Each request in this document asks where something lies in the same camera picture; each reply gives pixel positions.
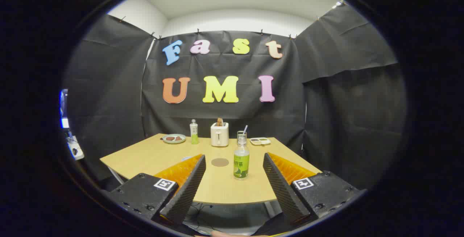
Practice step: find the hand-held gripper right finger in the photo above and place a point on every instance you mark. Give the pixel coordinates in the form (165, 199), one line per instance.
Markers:
(281, 190)

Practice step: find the white device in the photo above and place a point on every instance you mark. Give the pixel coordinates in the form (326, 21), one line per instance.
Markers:
(75, 149)

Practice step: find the small capped green drink bottle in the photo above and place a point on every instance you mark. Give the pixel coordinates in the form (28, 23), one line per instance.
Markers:
(194, 133)

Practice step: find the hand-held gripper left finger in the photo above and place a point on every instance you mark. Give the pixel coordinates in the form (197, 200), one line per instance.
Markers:
(186, 190)

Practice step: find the brown round coaster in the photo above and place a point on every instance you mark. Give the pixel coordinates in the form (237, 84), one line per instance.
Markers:
(220, 162)

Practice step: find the round pale green plate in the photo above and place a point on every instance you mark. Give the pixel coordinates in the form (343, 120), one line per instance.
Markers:
(174, 142)

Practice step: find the blue lit monitor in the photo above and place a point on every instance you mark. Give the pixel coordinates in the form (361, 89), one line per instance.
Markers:
(63, 108)

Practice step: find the brown toast slice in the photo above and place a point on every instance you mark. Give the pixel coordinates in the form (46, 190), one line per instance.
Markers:
(220, 121)

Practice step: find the white divided tray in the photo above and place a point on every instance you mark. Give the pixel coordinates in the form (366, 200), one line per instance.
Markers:
(260, 143)

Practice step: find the wooden table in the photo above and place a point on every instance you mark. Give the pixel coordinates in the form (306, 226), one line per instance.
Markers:
(224, 188)

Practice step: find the white toaster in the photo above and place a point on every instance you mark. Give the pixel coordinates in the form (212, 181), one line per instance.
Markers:
(219, 135)

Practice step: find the green label juice bottle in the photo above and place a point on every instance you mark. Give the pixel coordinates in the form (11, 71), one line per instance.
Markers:
(241, 164)

